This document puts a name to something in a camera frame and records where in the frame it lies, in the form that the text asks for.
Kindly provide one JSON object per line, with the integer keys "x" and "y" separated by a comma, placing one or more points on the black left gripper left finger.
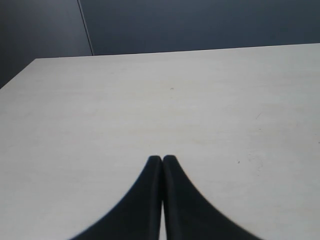
{"x": 137, "y": 216}

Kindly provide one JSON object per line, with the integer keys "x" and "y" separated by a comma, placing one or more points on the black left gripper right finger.
{"x": 188, "y": 215}

